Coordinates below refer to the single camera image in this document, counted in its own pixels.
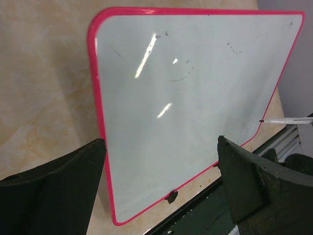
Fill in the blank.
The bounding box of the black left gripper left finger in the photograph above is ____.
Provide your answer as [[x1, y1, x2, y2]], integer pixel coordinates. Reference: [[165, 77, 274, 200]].
[[0, 139, 106, 235]]

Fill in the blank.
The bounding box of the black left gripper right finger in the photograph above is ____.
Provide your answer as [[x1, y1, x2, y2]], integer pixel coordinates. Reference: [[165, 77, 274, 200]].
[[217, 136, 313, 235]]

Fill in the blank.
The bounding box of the magenta capped whiteboard marker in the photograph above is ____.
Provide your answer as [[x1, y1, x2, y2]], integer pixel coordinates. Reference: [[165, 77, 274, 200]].
[[259, 117, 313, 125]]

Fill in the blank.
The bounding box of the pink framed whiteboard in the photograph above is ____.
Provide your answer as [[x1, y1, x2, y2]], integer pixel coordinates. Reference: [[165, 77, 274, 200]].
[[87, 7, 305, 226]]

